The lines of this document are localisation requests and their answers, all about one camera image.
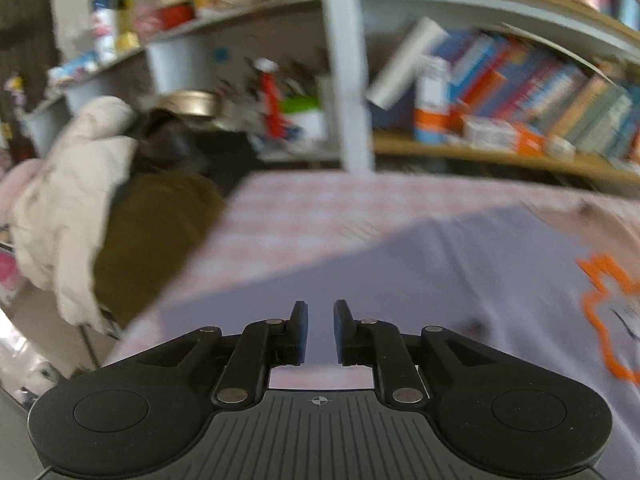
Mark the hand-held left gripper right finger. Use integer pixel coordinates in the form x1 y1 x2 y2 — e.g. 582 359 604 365
333 299 507 406

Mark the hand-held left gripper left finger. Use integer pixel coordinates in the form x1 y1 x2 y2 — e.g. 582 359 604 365
131 300 309 407

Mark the lavender t-shirt with orange print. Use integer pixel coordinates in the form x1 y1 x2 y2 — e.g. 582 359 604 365
159 205 640 453

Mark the pink checkered blanket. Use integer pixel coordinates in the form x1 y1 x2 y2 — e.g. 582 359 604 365
102 171 640 391

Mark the brown cloth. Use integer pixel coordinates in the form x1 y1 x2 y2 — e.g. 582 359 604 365
94 171 226 328

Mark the white and green pen holder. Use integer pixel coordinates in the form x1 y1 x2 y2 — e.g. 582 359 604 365
280 96 326 142

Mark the black cloth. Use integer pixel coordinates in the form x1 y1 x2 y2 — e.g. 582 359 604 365
120 109 261 196

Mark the red and white bottle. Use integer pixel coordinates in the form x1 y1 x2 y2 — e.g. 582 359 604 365
254 58 288 138

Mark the orange and white box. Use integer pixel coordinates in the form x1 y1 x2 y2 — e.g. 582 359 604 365
413 56 452 146

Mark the grey wooden bookshelf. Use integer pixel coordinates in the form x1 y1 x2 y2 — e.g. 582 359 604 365
20 0 640 196

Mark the gold metal bowl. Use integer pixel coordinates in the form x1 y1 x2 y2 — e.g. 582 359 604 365
156 90 221 121

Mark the cream puffer jacket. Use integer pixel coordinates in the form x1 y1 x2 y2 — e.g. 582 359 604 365
11 96 139 333

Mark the white book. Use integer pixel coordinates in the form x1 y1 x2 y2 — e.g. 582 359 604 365
366 16 450 110

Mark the pale pink garment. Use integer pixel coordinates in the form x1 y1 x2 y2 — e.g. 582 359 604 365
520 195 640 273

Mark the row of colourful books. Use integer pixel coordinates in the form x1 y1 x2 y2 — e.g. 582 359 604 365
370 27 640 163

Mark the red jar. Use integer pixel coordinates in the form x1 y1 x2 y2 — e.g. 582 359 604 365
159 0 196 31

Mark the white and blue bottle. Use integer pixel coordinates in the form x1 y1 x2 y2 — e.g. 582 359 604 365
90 0 119 64

